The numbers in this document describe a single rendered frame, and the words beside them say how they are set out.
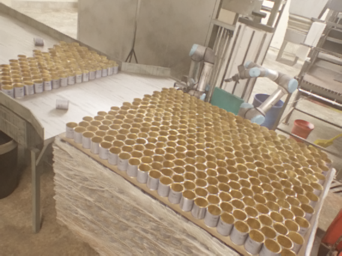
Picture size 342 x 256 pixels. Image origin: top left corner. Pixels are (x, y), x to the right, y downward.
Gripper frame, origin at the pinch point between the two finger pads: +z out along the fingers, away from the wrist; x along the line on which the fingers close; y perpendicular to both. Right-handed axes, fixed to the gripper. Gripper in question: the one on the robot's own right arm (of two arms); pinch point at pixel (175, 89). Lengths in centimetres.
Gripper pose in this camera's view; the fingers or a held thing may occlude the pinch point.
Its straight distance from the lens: 260.5
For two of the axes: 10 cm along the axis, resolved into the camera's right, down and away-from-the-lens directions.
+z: -4.8, 3.4, -8.0
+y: -1.9, 8.6, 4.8
